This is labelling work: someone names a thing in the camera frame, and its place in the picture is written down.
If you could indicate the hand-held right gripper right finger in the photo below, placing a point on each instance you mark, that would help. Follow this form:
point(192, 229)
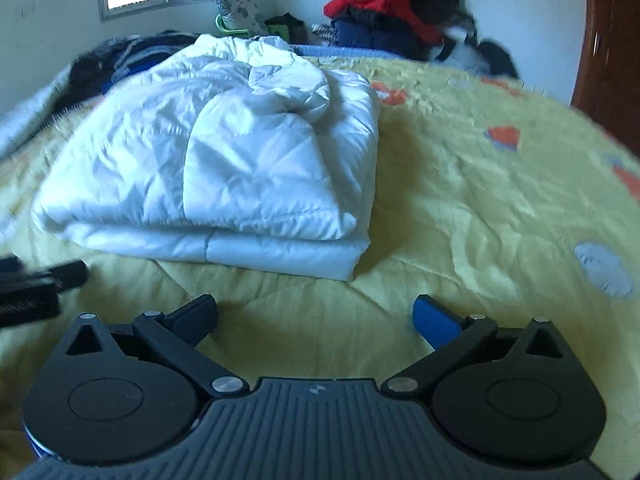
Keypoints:
point(435, 324)

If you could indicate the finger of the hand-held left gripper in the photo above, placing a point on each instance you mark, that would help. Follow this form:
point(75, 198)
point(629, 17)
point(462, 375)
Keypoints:
point(70, 274)

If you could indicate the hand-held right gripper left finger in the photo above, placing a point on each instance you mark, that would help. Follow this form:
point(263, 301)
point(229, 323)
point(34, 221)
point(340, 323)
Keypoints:
point(197, 320)

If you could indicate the white puffer jacket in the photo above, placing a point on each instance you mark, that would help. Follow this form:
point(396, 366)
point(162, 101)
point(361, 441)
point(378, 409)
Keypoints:
point(225, 160)

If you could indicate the yellow carrot print quilt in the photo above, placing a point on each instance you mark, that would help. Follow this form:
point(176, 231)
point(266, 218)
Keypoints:
point(500, 210)

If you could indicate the white printed quilt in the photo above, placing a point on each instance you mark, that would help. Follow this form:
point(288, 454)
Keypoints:
point(30, 115)

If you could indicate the black grey patterned garment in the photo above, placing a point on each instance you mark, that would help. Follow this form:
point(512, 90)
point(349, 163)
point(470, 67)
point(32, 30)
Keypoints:
point(87, 67)

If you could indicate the grey blue cloth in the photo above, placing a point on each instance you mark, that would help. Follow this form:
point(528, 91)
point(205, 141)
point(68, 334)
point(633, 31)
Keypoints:
point(465, 52)

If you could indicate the light blue knit blanket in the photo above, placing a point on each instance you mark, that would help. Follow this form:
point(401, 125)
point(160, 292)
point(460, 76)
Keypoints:
point(340, 51)

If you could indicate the navy jacket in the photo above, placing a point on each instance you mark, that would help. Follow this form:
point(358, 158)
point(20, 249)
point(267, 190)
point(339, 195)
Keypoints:
point(380, 35)

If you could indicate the black bag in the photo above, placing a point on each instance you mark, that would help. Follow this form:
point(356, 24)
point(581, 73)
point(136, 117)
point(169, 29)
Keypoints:
point(295, 27)

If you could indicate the checkered cloth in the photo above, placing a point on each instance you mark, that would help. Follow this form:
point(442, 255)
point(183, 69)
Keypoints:
point(325, 34)

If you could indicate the leaf print pillow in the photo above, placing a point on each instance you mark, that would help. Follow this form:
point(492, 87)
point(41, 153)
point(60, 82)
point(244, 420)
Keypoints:
point(240, 10)

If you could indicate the brown wooden door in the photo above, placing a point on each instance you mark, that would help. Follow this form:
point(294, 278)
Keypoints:
point(610, 60)

